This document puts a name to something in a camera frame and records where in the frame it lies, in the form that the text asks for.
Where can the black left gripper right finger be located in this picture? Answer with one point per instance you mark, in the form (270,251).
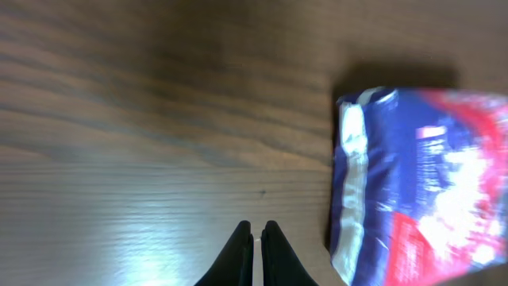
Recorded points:
(281,266)

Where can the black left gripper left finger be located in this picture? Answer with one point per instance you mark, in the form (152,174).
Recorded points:
(233,265)

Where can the purple red tissue pack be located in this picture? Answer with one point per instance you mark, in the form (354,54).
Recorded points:
(419,185)

